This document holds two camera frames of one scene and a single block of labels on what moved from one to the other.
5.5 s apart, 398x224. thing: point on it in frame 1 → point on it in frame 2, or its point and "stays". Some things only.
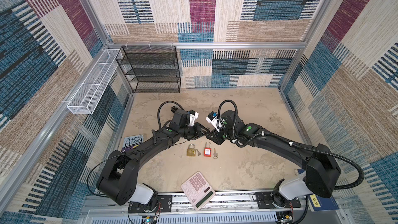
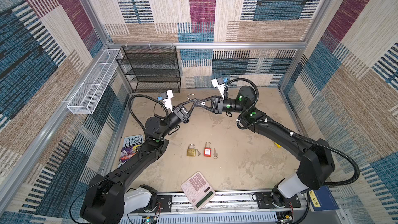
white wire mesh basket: (83, 101) stays
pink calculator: (198, 190) stays
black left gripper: (197, 131) → (182, 115)
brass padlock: (191, 151) stays
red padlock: (208, 150) stays
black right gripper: (215, 136) → (216, 103)
